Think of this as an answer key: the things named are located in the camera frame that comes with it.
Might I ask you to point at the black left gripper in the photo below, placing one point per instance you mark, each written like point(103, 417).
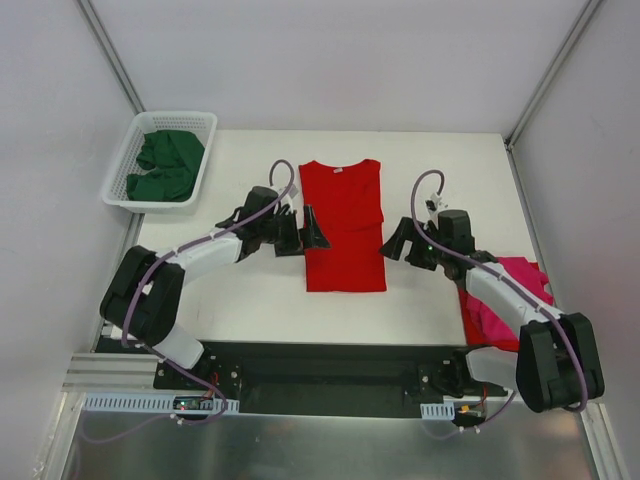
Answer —
point(289, 233)

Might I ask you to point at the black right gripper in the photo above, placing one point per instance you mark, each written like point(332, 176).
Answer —
point(417, 248)

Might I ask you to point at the red t shirt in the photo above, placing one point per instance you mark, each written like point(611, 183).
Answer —
point(347, 204)
point(482, 326)

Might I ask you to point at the white plastic basket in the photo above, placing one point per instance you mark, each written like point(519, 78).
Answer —
point(202, 124)

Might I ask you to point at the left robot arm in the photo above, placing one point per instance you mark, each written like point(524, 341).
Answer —
point(144, 295)

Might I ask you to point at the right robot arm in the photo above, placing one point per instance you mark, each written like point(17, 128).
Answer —
point(556, 365)

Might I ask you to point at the folded red t shirt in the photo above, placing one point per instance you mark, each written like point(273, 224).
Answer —
point(482, 326)

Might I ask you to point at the folded pink t shirt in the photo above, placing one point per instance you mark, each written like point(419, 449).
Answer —
point(513, 303)

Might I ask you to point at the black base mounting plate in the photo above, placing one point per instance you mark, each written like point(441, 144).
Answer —
point(377, 381)

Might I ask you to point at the green t shirt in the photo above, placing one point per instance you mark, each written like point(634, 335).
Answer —
point(170, 160)

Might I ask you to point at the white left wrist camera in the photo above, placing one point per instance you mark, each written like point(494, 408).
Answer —
point(290, 196)

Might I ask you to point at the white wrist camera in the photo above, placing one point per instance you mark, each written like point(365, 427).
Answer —
point(290, 196)
point(435, 202)

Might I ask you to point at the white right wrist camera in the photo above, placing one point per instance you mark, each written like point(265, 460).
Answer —
point(435, 202)

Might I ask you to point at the right white cable duct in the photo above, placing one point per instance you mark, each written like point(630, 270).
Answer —
point(444, 411)

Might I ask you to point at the white cable duct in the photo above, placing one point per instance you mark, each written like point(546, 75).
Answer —
point(444, 411)
point(158, 403)

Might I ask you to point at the left aluminium frame post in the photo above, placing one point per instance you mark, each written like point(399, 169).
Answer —
point(109, 51)

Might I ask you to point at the aluminium frame post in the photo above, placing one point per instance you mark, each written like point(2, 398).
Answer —
point(109, 51)
point(569, 44)

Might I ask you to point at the left white cable duct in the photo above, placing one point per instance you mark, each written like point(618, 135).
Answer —
point(158, 403)

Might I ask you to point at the aluminium front rail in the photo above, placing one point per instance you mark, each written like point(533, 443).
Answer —
point(105, 367)

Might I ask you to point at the right aluminium frame post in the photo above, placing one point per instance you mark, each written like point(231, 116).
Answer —
point(569, 44)

